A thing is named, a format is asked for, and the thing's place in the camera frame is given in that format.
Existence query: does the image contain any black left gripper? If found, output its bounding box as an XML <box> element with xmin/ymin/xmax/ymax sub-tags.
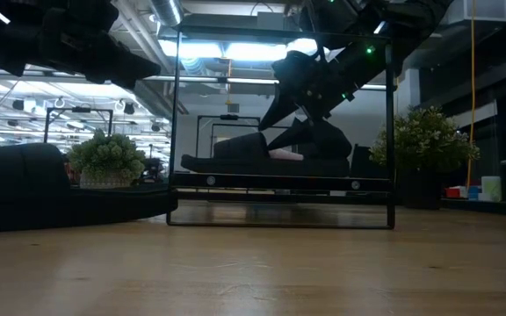
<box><xmin>37</xmin><ymin>37</ymin><xmax>163</xmax><ymax>91</ymax></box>

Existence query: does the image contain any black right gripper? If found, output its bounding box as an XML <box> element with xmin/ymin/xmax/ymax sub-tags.
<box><xmin>258</xmin><ymin>49</ymin><xmax>369</xmax><ymax>161</ymax></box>

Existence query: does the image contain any pink rubber slide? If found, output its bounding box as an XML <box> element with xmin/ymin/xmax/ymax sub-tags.
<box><xmin>269</xmin><ymin>148</ymin><xmax>305</xmax><ymax>162</ymax></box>

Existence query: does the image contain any black rubber slide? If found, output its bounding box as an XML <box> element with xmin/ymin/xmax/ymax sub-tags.
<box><xmin>180</xmin><ymin>130</ymin><xmax>351</xmax><ymax>178</ymax></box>
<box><xmin>0</xmin><ymin>142</ymin><xmax>179</xmax><ymax>234</ymax></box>

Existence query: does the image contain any black metal wooden shelf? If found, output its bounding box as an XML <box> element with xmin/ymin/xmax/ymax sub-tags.
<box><xmin>166</xmin><ymin>24</ymin><xmax>397</xmax><ymax>230</ymax></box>

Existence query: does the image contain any long hanging strip light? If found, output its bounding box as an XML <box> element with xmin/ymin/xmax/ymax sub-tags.
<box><xmin>145</xmin><ymin>74</ymin><xmax>388</xmax><ymax>92</ymax></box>

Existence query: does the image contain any small green plant white pot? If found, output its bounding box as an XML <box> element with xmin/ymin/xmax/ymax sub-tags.
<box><xmin>66</xmin><ymin>129</ymin><xmax>148</xmax><ymax>190</ymax></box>

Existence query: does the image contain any bright ceiling light panel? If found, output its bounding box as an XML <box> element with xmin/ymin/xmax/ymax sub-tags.
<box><xmin>158</xmin><ymin>37</ymin><xmax>331</xmax><ymax>62</ymax></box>

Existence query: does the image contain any large flowering plant dark pot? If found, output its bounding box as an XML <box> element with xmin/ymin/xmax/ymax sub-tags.
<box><xmin>369</xmin><ymin>104</ymin><xmax>481</xmax><ymax>211</ymax></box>

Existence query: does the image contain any pale green box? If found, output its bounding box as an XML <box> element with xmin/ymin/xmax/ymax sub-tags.
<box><xmin>481</xmin><ymin>175</ymin><xmax>503</xmax><ymax>203</ymax></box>

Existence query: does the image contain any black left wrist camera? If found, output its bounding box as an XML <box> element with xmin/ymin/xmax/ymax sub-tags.
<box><xmin>40</xmin><ymin>0</ymin><xmax>120</xmax><ymax>43</ymax></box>

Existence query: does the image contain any black background rig frame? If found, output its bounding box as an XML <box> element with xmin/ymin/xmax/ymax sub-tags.
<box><xmin>43</xmin><ymin>106</ymin><xmax>114</xmax><ymax>146</ymax></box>
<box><xmin>195</xmin><ymin>113</ymin><xmax>263</xmax><ymax>159</ymax></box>

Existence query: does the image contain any narrow silver air duct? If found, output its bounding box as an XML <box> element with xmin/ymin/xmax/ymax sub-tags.
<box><xmin>149</xmin><ymin>0</ymin><xmax>184</xmax><ymax>27</ymax></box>

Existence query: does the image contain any black aluminium frame rail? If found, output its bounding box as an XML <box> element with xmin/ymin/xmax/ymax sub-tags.
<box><xmin>171</xmin><ymin>188</ymin><xmax>390</xmax><ymax>205</ymax></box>
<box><xmin>439</xmin><ymin>197</ymin><xmax>506</xmax><ymax>217</ymax></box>

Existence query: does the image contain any thin yellow hanging cord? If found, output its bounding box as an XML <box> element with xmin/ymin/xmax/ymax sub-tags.
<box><xmin>224</xmin><ymin>58</ymin><xmax>234</xmax><ymax>106</ymax></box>

